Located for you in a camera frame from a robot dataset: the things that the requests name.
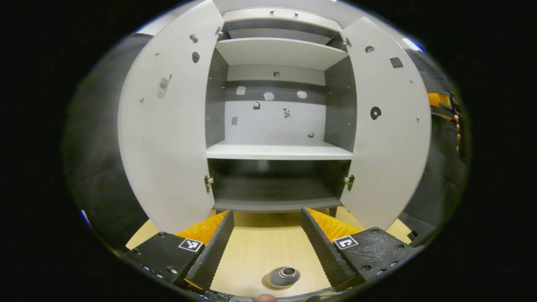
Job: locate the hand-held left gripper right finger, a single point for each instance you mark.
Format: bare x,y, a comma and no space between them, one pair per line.
323,247

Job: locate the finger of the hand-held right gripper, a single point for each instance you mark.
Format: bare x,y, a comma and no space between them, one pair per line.
439,100

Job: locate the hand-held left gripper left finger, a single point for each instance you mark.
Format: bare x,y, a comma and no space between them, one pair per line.
214,251

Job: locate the white cabinet door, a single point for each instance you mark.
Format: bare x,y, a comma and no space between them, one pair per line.
168,147
390,159

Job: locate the white and grey cabinet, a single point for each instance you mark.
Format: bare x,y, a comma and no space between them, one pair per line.
340,105

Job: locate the silver door hinge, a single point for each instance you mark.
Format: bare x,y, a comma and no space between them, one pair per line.
346,42
219,32
208,182
349,181

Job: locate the white cabinet shelf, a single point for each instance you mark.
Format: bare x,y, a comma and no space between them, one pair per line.
277,52
277,150

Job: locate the white cabinet drawer front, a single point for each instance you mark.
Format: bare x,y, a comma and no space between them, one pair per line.
251,16

